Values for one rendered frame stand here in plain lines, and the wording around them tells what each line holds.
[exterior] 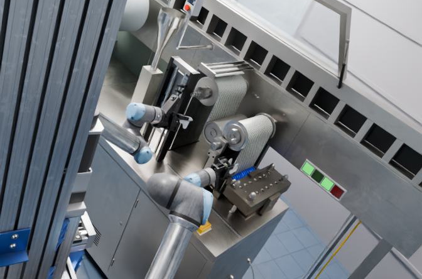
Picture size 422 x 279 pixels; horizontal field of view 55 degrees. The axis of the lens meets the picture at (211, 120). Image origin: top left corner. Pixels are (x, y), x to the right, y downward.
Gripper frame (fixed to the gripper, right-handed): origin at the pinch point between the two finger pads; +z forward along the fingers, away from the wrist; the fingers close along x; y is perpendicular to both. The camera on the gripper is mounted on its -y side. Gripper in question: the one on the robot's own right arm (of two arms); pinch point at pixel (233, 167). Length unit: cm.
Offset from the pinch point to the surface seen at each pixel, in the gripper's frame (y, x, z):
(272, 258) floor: -109, -23, 97
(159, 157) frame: -15.8, 33.1, -15.7
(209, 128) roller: 9.4, 20.9, -2.3
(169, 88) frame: 20, 44, -15
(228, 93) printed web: 27.2, 23.9, 6.1
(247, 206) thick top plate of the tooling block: -7.0, -18.2, -6.4
